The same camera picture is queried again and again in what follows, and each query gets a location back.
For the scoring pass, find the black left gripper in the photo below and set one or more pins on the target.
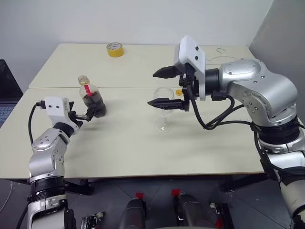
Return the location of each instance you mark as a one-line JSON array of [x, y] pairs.
[[74, 116]]

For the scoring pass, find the dark laptop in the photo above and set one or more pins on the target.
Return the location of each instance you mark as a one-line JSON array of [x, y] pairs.
[[7, 86]]

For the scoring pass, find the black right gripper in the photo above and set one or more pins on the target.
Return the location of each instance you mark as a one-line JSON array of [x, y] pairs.
[[183, 80]]

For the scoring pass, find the red tape patch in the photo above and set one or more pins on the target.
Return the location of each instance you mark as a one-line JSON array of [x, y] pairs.
[[139, 195]]

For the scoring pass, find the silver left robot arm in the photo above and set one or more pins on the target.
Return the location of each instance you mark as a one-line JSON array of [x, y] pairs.
[[45, 157]]

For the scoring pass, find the cola bottle with red label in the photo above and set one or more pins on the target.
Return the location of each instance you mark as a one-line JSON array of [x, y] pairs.
[[95, 105]]

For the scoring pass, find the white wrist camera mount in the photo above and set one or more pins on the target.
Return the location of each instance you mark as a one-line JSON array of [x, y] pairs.
[[56, 106], [190, 51]]

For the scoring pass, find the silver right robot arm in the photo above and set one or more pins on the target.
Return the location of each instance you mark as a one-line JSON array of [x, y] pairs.
[[262, 78]]

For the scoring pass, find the clear wine glass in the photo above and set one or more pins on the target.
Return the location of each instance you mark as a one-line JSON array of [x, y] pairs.
[[164, 126]]

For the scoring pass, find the yellow bottle cap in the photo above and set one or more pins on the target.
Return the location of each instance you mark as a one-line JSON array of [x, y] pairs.
[[178, 92]]

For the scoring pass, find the dark rounded cover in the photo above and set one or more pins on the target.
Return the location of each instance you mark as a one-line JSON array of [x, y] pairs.
[[193, 212], [133, 214]]

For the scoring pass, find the yellow tape roll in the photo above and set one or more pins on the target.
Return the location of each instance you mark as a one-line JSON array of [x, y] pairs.
[[115, 53]]

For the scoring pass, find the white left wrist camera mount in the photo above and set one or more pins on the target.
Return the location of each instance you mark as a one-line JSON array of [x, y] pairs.
[[56, 106]]

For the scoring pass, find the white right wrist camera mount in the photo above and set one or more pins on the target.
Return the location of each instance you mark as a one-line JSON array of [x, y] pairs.
[[190, 51]]

